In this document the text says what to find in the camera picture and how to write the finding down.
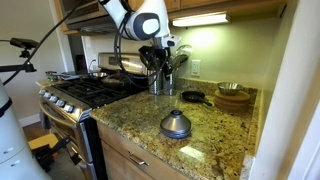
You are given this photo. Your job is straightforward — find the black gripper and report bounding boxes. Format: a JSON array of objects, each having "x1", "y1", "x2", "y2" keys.
[{"x1": 153, "y1": 46, "x2": 174, "y2": 80}]

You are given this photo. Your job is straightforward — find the small steel bowl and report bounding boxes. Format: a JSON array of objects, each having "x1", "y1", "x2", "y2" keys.
[{"x1": 217, "y1": 81, "x2": 244, "y2": 97}]

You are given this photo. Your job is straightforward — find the wooden bowl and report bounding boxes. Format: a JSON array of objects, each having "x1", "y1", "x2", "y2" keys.
[{"x1": 213, "y1": 89, "x2": 252, "y2": 104}]

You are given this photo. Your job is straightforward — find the perforated steel utensil holder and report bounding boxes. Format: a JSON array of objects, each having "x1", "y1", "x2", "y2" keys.
[
  {"x1": 147, "y1": 69, "x2": 164, "y2": 96},
  {"x1": 162, "y1": 71, "x2": 177, "y2": 97}
]

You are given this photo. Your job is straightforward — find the dark serving spoon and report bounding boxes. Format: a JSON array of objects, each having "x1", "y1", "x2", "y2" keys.
[{"x1": 172, "y1": 53, "x2": 190, "y2": 72}]

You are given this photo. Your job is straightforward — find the steel ladle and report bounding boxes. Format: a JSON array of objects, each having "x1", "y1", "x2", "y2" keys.
[{"x1": 175, "y1": 44, "x2": 193, "y2": 59}]

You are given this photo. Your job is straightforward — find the black cast iron skillet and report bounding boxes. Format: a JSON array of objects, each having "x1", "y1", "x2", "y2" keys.
[{"x1": 180, "y1": 90, "x2": 214, "y2": 108}]

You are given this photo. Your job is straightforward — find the silver pot lid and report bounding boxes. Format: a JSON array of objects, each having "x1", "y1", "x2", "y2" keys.
[{"x1": 159, "y1": 109, "x2": 193, "y2": 140}]

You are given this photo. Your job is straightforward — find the under cabinet light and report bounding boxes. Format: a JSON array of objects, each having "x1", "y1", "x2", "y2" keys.
[{"x1": 172, "y1": 12, "x2": 231, "y2": 28}]

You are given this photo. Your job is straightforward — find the round wooden board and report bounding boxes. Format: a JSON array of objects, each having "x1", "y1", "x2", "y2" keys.
[{"x1": 214, "y1": 99, "x2": 251, "y2": 114}]

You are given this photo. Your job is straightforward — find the stainless gas stove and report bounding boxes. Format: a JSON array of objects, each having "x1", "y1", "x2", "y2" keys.
[{"x1": 35, "y1": 52, "x2": 149, "y2": 180}]

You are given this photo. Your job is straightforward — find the wooden upper cabinet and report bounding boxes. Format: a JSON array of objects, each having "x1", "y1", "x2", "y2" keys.
[{"x1": 53, "y1": 0, "x2": 288, "y2": 36}]

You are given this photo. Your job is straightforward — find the wooden cabinet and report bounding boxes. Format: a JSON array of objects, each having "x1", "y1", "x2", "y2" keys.
[
  {"x1": 53, "y1": 0, "x2": 288, "y2": 36},
  {"x1": 96, "y1": 121, "x2": 191, "y2": 180}
]

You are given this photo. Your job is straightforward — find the wooden lower cabinet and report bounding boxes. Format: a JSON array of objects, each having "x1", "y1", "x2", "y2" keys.
[{"x1": 96, "y1": 121, "x2": 191, "y2": 180}]

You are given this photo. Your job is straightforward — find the small glass jar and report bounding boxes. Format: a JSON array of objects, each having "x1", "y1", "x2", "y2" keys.
[{"x1": 44, "y1": 70, "x2": 60, "y2": 82}]

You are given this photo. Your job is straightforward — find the yellow box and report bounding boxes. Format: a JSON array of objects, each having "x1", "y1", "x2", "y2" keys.
[{"x1": 27, "y1": 133, "x2": 60, "y2": 151}]

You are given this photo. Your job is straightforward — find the black stand base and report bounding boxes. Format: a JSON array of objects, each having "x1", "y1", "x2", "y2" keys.
[{"x1": 33, "y1": 135, "x2": 83, "y2": 171}]

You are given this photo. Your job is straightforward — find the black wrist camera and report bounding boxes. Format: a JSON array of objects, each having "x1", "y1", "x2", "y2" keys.
[{"x1": 138, "y1": 44, "x2": 158, "y2": 63}]

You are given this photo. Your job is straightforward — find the white wall outlet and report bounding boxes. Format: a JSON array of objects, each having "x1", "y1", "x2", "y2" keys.
[{"x1": 190, "y1": 59, "x2": 202, "y2": 78}]

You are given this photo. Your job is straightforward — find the steel pan brown handle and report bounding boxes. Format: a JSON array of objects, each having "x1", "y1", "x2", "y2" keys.
[{"x1": 100, "y1": 76, "x2": 131, "y2": 89}]

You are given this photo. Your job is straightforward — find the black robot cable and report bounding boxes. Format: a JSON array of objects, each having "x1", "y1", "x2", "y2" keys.
[{"x1": 113, "y1": 13, "x2": 168, "y2": 90}]

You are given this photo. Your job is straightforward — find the metal drawer handle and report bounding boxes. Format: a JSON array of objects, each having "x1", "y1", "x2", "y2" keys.
[{"x1": 128, "y1": 151, "x2": 150, "y2": 168}]

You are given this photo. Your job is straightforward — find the black camera cable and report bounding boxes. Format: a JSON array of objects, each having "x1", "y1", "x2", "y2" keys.
[{"x1": 3, "y1": 0, "x2": 84, "y2": 86}]

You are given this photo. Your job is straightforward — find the black camera on tripod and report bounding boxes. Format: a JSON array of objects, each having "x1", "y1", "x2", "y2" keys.
[{"x1": 0, "y1": 37, "x2": 41, "y2": 74}]

